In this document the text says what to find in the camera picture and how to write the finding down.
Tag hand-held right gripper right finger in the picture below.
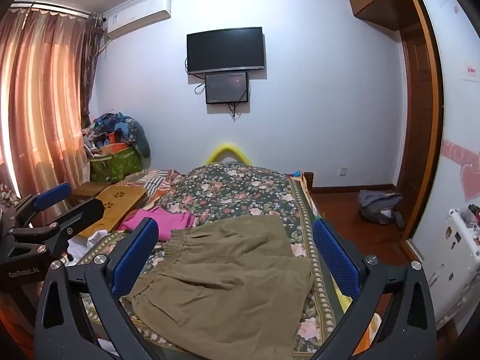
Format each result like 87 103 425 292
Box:
311 218 437 360

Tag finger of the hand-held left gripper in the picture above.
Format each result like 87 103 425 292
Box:
9 197 106 257
0 183 73 233

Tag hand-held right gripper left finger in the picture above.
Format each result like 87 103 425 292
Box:
33 217 160 360

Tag olive green pants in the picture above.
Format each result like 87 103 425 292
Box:
120 215 314 359

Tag white cloth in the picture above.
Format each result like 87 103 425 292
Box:
67 230 113 267

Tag wooden folding lap table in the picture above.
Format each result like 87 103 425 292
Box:
73 182 147 239

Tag pink garment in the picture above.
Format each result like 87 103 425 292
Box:
118 207 197 242

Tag green patterned bag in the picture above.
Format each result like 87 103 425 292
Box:
89 146 145 182

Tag grey backpack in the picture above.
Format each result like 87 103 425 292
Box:
358 189 406 230

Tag orange box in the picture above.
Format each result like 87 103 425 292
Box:
100 139 129 155

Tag striped cloth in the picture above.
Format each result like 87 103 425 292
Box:
144 169 184 199

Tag grey green cushion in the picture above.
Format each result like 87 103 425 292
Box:
134 122 152 158

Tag blue patterned cloth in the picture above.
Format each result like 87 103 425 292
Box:
94 112 141 143

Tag orange curtain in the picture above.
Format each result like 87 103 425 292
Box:
0 2 89 203

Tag floral bed cover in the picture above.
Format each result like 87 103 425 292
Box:
71 161 379 360

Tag brown patterned curtain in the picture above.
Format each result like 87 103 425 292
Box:
79 14 104 121

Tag yellow foam tube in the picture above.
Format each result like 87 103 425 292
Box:
205 143 253 166

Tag wooden door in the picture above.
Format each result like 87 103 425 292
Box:
397 24 436 241

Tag white sliding wardrobe door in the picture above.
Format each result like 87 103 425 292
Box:
403 0 480 332

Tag small black monitor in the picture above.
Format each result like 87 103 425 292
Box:
205 71 250 105

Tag white air conditioner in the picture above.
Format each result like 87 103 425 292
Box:
101 0 172 40

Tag wooden bed frame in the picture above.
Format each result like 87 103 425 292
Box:
292 172 314 193

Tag black wall television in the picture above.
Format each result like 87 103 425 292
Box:
186 27 267 76

